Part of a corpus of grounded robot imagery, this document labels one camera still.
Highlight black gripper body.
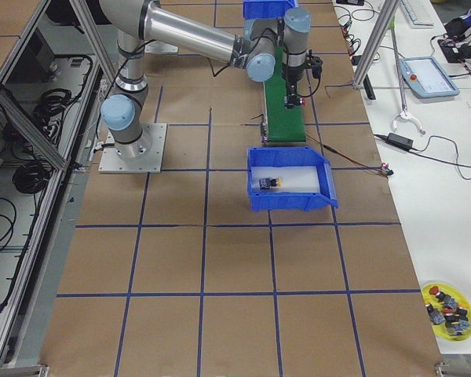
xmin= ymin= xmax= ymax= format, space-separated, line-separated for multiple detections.
xmin=282 ymin=64 xmax=305 ymax=97

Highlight yellow push button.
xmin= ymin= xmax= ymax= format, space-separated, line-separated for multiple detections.
xmin=258 ymin=178 xmax=282 ymax=190

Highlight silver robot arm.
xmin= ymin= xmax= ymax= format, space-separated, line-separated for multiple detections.
xmin=100 ymin=1 xmax=323 ymax=109

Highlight green conveyor belt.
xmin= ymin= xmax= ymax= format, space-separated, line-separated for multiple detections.
xmin=259 ymin=23 xmax=308 ymax=145

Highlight blue bin right side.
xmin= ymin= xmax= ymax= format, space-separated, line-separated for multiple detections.
xmin=247 ymin=147 xmax=338 ymax=212

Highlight white foam pad right bin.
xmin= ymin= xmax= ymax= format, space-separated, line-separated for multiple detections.
xmin=249 ymin=166 xmax=322 ymax=194

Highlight reach grabber tool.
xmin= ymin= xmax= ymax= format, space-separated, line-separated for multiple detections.
xmin=388 ymin=23 xmax=425 ymax=137

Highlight black power adapter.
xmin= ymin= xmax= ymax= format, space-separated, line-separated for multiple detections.
xmin=385 ymin=133 xmax=413 ymax=151

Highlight teach pendant tablet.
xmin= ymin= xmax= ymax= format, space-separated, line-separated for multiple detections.
xmin=400 ymin=57 xmax=460 ymax=98

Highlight yellow plate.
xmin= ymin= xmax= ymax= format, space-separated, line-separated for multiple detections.
xmin=421 ymin=282 xmax=471 ymax=342

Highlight aluminium frame post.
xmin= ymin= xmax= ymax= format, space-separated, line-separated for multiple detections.
xmin=352 ymin=0 xmax=400 ymax=89

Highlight red black conveyor wires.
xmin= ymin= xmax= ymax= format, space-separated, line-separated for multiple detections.
xmin=305 ymin=133 xmax=396 ymax=177

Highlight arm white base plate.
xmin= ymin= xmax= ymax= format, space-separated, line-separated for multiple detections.
xmin=144 ymin=41 xmax=179 ymax=55
xmin=99 ymin=123 xmax=167 ymax=174

